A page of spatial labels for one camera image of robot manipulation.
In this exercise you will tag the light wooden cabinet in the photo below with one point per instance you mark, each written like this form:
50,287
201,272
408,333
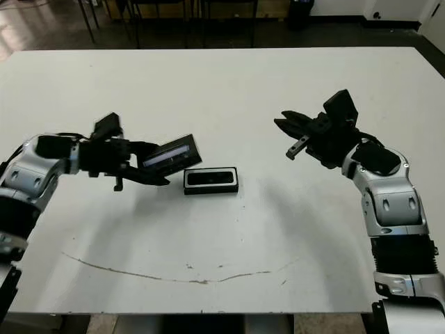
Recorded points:
274,10

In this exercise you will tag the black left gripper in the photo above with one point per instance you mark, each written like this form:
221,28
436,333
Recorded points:
104,156

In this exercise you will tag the black metal chair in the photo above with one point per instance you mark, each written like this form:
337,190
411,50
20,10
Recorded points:
160,1
229,1
86,21

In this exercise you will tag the white door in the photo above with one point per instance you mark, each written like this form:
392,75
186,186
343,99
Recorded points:
432,15

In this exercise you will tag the black trash bin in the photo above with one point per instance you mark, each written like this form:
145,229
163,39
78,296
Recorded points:
300,15

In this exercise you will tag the black box base white insert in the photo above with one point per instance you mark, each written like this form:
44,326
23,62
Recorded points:
212,190

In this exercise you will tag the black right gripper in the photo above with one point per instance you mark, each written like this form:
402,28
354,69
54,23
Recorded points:
330,142

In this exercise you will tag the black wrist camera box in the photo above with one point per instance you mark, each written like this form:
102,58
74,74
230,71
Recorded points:
107,127
340,104

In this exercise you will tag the black box lid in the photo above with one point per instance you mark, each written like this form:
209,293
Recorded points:
177,154

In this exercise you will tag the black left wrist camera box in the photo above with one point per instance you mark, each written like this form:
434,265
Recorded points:
107,127

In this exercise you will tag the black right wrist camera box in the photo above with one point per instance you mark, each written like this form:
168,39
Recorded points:
340,104

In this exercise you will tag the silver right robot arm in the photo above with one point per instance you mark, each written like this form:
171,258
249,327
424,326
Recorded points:
393,198

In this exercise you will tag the black round wall fixture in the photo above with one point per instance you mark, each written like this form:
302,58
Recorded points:
376,15

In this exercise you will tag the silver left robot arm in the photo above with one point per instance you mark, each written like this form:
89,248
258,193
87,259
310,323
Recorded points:
31,170

